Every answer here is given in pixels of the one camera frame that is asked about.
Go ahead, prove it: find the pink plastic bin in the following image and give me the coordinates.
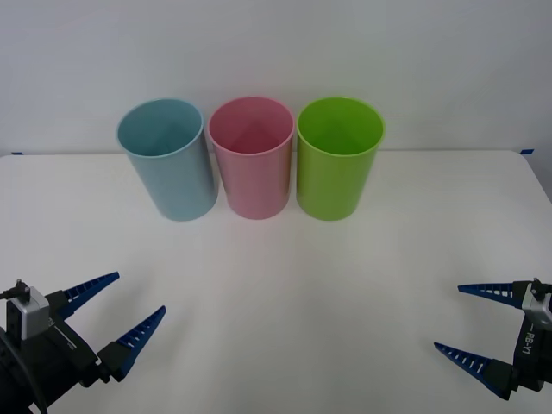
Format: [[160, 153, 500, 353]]
[[207, 95, 297, 221]]

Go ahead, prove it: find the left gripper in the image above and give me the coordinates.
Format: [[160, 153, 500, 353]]
[[22, 270, 167, 407]]

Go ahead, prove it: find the green plastic bin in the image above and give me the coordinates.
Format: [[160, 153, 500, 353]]
[[295, 96, 386, 222]]

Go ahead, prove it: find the pale blue plastic bin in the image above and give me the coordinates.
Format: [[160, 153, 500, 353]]
[[116, 97, 219, 223]]

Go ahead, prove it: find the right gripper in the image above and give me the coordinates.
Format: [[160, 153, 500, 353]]
[[432, 279, 552, 403]]

